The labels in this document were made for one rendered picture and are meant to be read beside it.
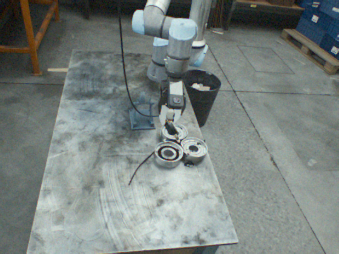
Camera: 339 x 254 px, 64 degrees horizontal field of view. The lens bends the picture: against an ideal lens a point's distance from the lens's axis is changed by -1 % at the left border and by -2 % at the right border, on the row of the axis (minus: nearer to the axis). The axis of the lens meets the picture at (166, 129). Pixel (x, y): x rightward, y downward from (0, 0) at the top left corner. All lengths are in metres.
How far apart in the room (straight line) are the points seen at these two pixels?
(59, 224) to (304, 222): 1.69
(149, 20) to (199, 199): 0.62
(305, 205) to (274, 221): 0.31
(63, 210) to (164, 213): 0.31
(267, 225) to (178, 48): 1.47
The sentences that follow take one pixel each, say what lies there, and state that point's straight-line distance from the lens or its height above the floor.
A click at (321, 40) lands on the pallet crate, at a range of 4.81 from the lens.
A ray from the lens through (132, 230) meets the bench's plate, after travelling 0.87.
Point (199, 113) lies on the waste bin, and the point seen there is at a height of 0.19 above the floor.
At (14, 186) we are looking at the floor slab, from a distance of 2.05.
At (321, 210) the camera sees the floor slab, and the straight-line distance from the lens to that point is 2.33.
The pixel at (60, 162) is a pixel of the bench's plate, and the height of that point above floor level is 0.80.
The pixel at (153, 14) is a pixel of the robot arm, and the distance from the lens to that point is 0.99.
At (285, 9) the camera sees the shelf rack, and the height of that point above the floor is 0.43.
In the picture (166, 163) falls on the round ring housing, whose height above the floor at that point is 0.83.
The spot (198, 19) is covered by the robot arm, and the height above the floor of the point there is 1.15.
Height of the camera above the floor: 1.56
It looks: 41 degrees down
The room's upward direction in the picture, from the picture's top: 11 degrees clockwise
